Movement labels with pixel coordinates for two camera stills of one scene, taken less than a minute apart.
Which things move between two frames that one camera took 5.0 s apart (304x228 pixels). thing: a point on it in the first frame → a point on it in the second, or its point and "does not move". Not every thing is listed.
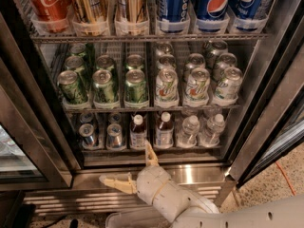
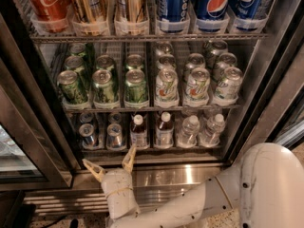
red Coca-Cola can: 48,6 does not move
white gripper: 150,183 → 116,180
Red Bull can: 115,140 does not move
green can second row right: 135,62 does not move
